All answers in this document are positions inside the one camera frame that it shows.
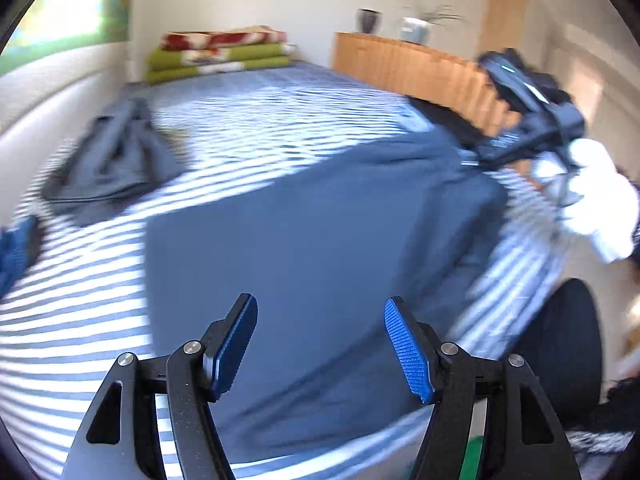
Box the landscape wall scroll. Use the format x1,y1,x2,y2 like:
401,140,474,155
0,0,138,77

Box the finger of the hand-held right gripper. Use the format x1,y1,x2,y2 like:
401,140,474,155
462,147,533,172
475,129,531,152

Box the dark grey pants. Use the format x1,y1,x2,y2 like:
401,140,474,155
144,130,510,463

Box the grey knit jacket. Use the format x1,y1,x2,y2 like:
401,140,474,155
41,97,187,227

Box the red floral folded blanket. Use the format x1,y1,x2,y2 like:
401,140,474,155
161,30,289,54

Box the black folded garment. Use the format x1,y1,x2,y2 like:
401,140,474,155
409,96,495,150

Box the green folded quilt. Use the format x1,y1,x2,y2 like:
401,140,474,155
145,43,297,86

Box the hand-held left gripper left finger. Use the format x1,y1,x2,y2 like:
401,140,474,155
62,293,259,480

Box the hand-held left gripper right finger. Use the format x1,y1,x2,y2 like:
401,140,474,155
384,296,583,480

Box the blue cloth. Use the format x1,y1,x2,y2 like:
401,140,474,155
0,214,40,297

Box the potted plant in white pot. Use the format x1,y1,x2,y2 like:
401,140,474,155
399,4,463,46

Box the person's right hand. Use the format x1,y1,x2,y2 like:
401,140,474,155
530,139,637,263

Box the wooden door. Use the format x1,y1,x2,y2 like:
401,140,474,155
479,0,531,61

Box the striped bed quilt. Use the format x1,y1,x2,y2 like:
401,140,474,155
0,60,571,480

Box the wooden slatted bed rail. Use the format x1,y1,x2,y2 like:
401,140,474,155
332,31,523,133

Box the dark ceramic vase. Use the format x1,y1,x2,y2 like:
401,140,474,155
356,8,384,36

